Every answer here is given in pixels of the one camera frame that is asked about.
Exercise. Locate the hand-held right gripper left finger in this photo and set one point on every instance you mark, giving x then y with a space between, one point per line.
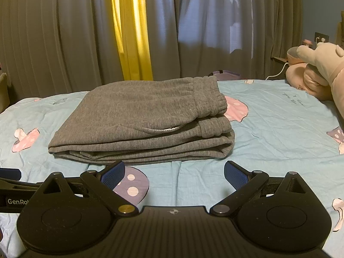
114 174

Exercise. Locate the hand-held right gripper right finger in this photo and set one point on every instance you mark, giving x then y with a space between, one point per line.
236 176

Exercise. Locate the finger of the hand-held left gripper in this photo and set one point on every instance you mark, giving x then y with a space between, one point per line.
9 173

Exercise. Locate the grey pants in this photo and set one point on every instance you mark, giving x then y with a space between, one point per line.
134 113

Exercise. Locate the light blue printed bedsheet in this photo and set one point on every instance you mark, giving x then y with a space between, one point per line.
268 126

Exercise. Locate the round pink plush toy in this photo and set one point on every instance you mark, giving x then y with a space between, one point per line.
303 78

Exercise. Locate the dark wooden nightstand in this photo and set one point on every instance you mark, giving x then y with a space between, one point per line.
278 60

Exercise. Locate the yellow curtain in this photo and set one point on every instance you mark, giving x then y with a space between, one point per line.
133 32

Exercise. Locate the long pink plush toy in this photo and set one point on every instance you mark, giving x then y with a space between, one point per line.
322 56

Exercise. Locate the grey curtain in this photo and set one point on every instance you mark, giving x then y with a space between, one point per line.
53 32
215 27

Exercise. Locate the small pink object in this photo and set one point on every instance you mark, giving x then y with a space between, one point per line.
307 42

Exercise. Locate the wall socket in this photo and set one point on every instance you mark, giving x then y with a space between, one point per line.
322 36

